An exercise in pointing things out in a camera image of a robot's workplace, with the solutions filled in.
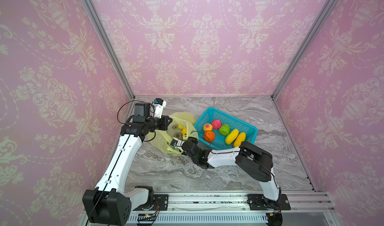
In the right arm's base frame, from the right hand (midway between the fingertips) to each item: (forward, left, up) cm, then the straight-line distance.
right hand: (185, 137), depth 90 cm
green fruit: (+5, -25, -2) cm, 25 cm away
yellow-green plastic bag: (-5, +13, +6) cm, 15 cm away
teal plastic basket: (-1, -21, -7) cm, 22 cm away
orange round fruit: (0, -14, -1) cm, 14 cm away
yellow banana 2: (0, -34, -5) cm, 34 cm away
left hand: (0, +6, +18) cm, 19 cm away
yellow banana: (+2, -29, -4) cm, 29 cm away
